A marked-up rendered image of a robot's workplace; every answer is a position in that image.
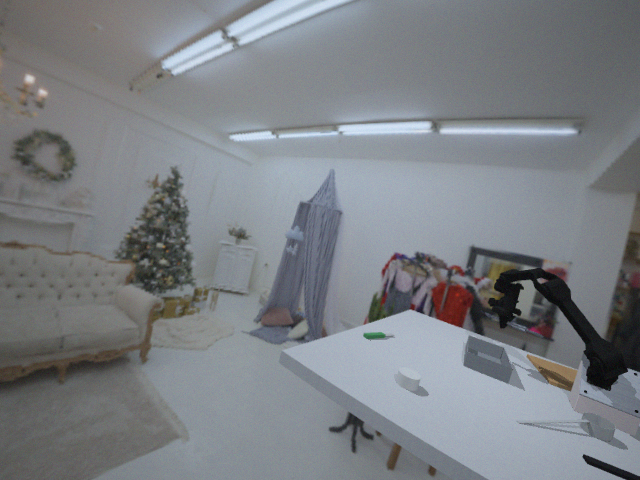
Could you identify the grey cylinder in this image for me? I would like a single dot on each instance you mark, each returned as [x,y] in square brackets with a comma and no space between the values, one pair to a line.
[408,378]

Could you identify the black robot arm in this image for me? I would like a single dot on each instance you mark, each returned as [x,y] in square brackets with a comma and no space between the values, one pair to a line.
[606,362]

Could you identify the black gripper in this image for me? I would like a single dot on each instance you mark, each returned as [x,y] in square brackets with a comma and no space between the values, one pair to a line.
[505,311]

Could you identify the brown wooden board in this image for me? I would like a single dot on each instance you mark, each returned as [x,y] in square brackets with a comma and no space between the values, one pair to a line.
[555,374]

